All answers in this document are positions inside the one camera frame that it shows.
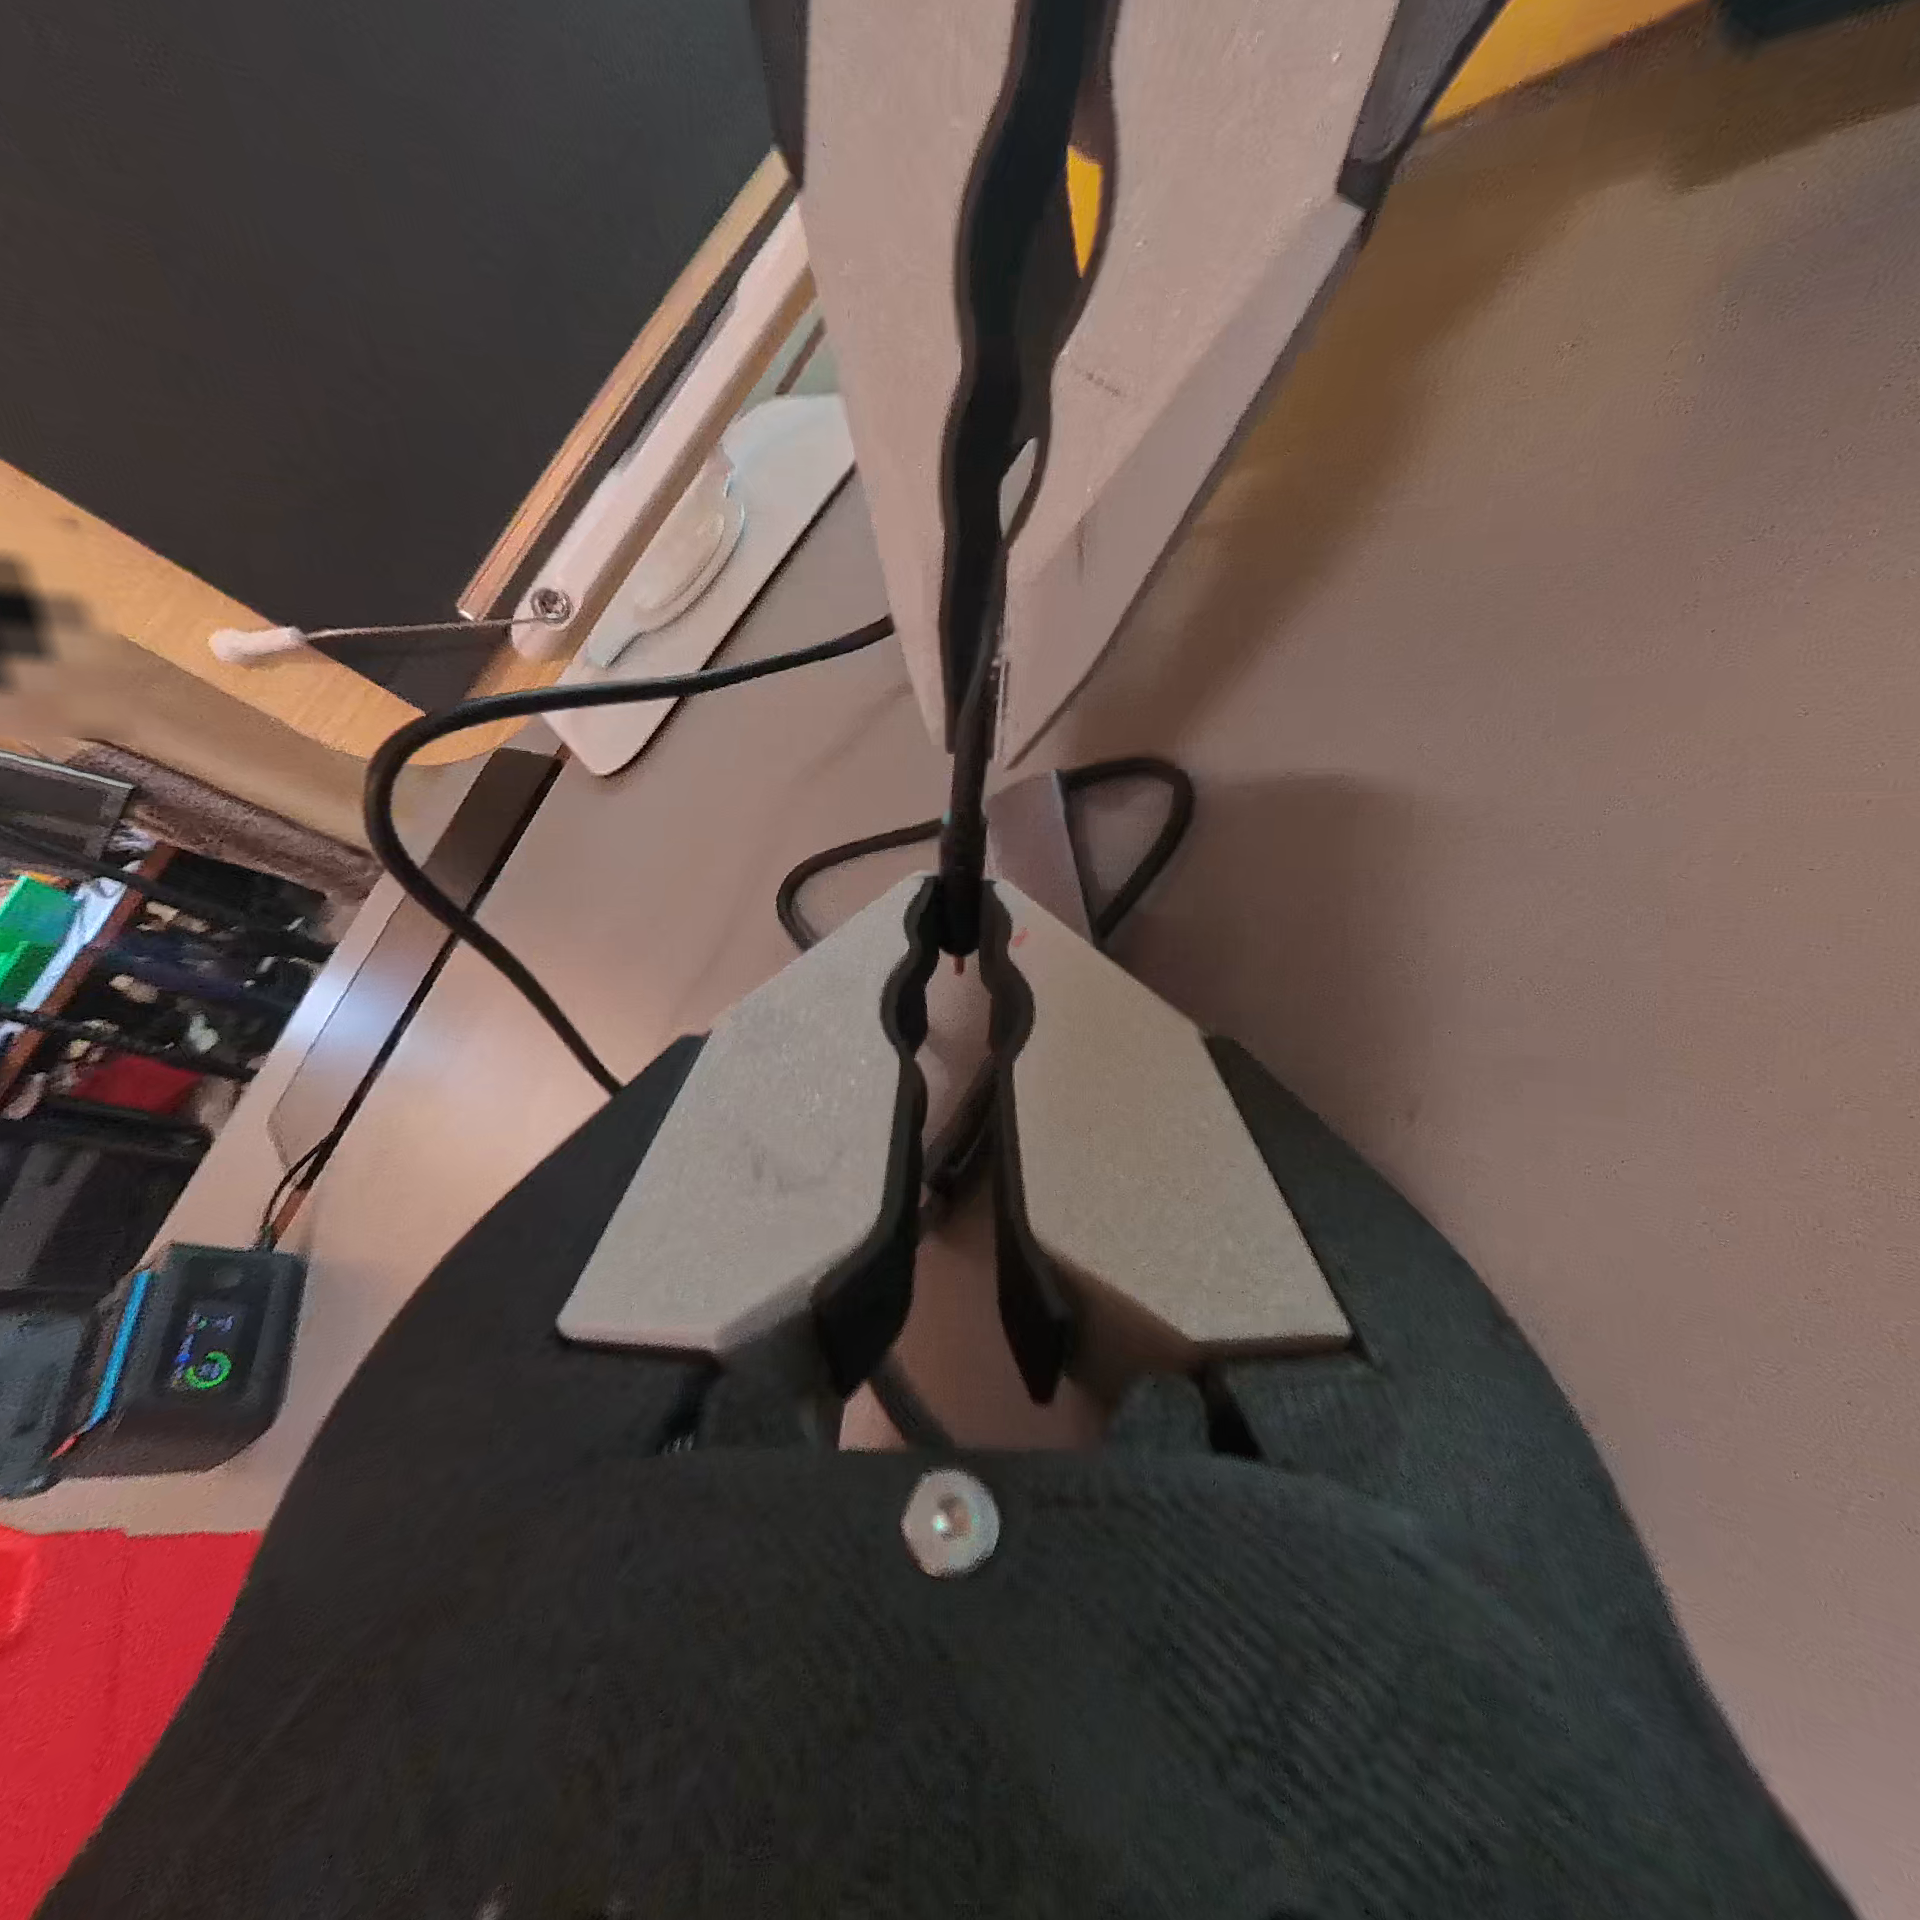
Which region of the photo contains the charging case cable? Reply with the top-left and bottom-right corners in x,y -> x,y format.
255,900 -> 496,1255

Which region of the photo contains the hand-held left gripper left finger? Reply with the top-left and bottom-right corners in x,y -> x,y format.
555,872 -> 936,1402

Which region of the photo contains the thick black braided cable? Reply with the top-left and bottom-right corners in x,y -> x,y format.
362,614 -> 896,1094

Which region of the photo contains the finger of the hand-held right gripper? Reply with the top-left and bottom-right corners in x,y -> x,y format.
799,0 -> 1039,754
990,0 -> 1407,770

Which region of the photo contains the yellow plastic bin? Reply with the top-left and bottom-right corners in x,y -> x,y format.
1064,0 -> 1705,278

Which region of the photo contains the red basket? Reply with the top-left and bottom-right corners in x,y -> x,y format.
74,1055 -> 195,1120

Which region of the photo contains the green plastic bin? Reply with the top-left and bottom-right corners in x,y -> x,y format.
0,872 -> 85,1015

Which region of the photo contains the grey framed monitor on stand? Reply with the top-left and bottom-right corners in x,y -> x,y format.
0,750 -> 136,857

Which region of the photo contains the dark battery charging case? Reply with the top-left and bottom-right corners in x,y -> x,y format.
0,1240 -> 309,1502

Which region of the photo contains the patterned scarf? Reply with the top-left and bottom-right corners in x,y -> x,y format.
66,742 -> 376,902

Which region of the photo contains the grey USB hub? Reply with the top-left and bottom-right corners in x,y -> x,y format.
920,767 -> 1098,1185

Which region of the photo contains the red plastic bin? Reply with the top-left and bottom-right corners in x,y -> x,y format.
0,1521 -> 264,1920

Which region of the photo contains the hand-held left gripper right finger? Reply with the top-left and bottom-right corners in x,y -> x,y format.
960,881 -> 1355,1407

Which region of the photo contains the wood-rimmed black monitor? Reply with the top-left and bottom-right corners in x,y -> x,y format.
0,0 -> 797,767

